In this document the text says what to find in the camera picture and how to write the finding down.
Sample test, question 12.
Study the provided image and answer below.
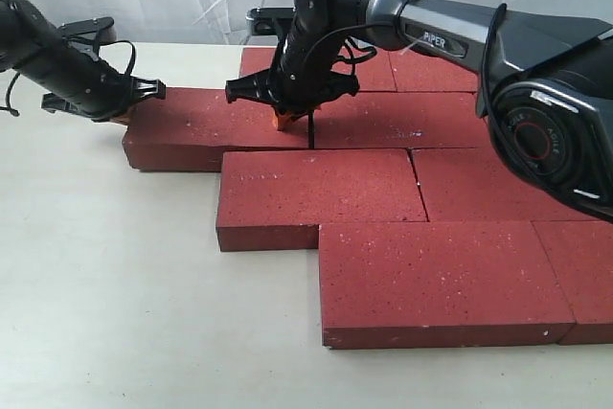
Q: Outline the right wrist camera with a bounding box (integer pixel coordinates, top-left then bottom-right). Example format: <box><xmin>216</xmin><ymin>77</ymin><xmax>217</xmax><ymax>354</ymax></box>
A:
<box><xmin>245</xmin><ymin>7</ymin><xmax>294</xmax><ymax>40</ymax></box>

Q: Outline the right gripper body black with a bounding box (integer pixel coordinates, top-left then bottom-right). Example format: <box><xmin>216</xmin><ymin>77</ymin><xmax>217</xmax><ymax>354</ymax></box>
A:
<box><xmin>225</xmin><ymin>18</ymin><xmax>359</xmax><ymax>117</ymax></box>

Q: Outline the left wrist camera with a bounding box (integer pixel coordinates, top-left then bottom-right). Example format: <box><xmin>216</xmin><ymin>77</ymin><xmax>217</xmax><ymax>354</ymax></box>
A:
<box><xmin>58</xmin><ymin>16</ymin><xmax>117</xmax><ymax>43</ymax></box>

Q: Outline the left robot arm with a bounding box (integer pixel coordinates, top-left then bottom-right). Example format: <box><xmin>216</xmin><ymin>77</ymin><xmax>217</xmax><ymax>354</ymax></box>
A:
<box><xmin>1</xmin><ymin>0</ymin><xmax>167</xmax><ymax>124</ymax></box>

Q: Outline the front large red brick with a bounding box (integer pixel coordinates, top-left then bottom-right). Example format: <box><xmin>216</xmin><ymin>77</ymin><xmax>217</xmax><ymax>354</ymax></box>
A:
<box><xmin>319</xmin><ymin>221</ymin><xmax>576</xmax><ymax>350</ymax></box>

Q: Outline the front right edge red brick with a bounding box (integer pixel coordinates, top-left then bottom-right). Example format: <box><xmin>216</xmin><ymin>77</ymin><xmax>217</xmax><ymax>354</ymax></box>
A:
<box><xmin>534</xmin><ymin>220</ymin><xmax>612</xmax><ymax>346</ymax></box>

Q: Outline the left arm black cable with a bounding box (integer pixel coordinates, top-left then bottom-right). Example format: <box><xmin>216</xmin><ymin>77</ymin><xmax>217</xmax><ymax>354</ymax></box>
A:
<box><xmin>0</xmin><ymin>39</ymin><xmax>138</xmax><ymax>118</ymax></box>

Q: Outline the long red brick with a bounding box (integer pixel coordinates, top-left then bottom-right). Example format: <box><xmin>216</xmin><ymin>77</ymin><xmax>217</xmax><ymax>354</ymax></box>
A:
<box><xmin>216</xmin><ymin>148</ymin><xmax>426</xmax><ymax>252</ymax></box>

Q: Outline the back row right red brick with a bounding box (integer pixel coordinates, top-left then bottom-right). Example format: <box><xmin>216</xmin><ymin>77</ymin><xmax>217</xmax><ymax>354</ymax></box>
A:
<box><xmin>389</xmin><ymin>51</ymin><xmax>478</xmax><ymax>93</ymax></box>

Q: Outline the angled red brick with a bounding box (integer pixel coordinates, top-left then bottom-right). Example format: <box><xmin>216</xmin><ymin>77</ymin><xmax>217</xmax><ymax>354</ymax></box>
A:
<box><xmin>123</xmin><ymin>87</ymin><xmax>308</xmax><ymax>172</ymax></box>

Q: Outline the right third row red brick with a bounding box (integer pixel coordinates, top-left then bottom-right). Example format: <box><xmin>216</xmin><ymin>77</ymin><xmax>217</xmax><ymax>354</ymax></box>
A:
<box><xmin>412</xmin><ymin>148</ymin><xmax>590</xmax><ymax>221</ymax></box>

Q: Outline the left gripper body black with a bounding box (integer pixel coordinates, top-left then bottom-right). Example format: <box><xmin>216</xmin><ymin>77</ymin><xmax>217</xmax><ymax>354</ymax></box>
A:
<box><xmin>40</xmin><ymin>42</ymin><xmax>167</xmax><ymax>123</ymax></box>

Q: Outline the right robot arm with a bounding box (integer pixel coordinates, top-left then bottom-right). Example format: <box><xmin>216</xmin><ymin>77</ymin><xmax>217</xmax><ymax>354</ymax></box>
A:
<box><xmin>225</xmin><ymin>0</ymin><xmax>612</xmax><ymax>221</ymax></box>

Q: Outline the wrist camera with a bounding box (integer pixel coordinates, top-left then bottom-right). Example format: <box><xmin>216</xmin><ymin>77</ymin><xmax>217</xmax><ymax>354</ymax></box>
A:
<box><xmin>58</xmin><ymin>16</ymin><xmax>117</xmax><ymax>43</ymax></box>
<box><xmin>245</xmin><ymin>7</ymin><xmax>294</xmax><ymax>40</ymax></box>

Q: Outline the back row left red brick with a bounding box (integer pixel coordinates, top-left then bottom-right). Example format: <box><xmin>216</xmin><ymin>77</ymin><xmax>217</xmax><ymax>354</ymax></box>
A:
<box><xmin>238</xmin><ymin>47</ymin><xmax>397</xmax><ymax>92</ymax></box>

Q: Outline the red brick with white scratches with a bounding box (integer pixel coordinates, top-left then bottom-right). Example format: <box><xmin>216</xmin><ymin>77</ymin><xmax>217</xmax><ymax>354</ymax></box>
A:
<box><xmin>315</xmin><ymin>92</ymin><xmax>489</xmax><ymax>149</ymax></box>

